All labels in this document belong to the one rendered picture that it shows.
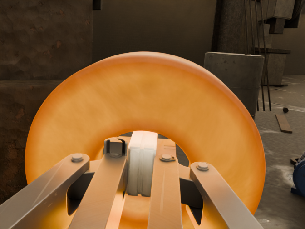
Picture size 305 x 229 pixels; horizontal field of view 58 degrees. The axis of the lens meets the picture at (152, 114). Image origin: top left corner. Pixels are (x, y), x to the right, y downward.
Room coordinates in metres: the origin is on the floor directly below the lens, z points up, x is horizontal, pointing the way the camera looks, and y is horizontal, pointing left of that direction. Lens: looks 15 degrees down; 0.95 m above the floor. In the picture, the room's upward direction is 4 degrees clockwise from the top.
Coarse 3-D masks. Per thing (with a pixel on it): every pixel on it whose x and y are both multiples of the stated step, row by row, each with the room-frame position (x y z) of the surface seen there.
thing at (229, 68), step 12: (204, 60) 2.87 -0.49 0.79; (216, 60) 2.66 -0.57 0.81; (228, 60) 2.59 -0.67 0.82; (240, 60) 2.57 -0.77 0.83; (252, 60) 2.59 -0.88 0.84; (216, 72) 2.65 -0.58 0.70; (228, 72) 2.59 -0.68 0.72; (240, 72) 2.57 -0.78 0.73; (252, 72) 2.59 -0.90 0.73; (228, 84) 2.58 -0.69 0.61; (240, 84) 2.57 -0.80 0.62; (252, 84) 2.60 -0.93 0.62; (240, 96) 2.57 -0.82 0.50; (252, 96) 2.62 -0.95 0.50; (252, 108) 2.64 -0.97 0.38
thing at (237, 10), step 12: (216, 0) 4.37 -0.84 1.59; (228, 0) 4.34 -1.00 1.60; (240, 0) 4.21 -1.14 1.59; (216, 12) 4.39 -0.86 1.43; (228, 12) 4.32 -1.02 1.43; (240, 12) 4.23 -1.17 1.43; (216, 24) 4.40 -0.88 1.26; (228, 24) 4.13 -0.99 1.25; (240, 24) 4.25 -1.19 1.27; (216, 36) 4.42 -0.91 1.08; (228, 36) 4.13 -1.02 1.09; (216, 48) 4.43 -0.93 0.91; (228, 48) 4.15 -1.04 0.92
